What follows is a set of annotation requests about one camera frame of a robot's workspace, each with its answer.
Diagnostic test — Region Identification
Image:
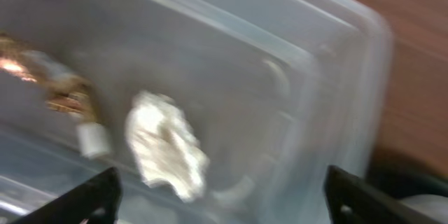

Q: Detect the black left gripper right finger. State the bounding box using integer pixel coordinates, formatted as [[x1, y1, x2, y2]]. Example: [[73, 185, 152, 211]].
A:
[[324, 165, 438, 224]]

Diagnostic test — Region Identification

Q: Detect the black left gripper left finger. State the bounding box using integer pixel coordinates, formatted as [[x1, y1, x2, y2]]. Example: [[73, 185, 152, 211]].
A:
[[13, 167, 123, 224]]

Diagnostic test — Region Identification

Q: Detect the white tissue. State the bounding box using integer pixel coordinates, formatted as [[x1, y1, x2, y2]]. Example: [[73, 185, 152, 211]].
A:
[[125, 90, 209, 202]]

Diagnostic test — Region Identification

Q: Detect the gold snack wrapper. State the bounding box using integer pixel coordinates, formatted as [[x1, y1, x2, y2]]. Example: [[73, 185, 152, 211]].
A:
[[1, 32, 112, 159]]

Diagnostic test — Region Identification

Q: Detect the round black tray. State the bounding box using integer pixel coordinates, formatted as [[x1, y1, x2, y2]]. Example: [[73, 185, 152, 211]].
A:
[[365, 149, 447, 199]]

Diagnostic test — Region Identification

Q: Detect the grey plate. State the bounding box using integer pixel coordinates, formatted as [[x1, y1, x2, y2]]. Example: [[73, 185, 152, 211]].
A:
[[400, 195, 448, 224]]

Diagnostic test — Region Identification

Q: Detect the clear plastic bin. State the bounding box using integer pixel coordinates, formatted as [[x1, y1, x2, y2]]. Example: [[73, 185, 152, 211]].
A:
[[1, 0, 391, 223]]

